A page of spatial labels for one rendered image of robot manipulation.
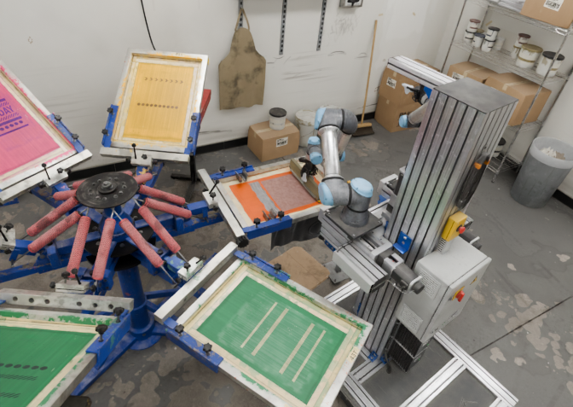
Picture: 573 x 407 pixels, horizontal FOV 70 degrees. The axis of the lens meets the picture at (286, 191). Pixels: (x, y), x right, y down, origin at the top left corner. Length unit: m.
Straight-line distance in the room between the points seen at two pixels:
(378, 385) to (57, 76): 3.51
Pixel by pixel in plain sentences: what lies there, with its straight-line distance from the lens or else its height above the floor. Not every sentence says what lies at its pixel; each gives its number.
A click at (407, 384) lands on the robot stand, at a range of 2.94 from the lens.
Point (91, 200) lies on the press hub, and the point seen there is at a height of 1.31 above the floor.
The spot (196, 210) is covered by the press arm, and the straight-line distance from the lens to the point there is 2.51.
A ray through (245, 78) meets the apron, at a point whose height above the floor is 0.88.
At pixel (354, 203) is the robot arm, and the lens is 2.06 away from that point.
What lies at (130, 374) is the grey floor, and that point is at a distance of 3.11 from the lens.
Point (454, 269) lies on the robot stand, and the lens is 2.17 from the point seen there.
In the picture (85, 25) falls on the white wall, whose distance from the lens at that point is 4.02.
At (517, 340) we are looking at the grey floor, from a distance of 3.77.
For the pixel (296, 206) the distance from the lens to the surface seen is 2.67.
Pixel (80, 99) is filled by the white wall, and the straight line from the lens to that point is 4.25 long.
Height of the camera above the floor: 2.69
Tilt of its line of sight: 39 degrees down
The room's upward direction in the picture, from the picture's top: 6 degrees clockwise
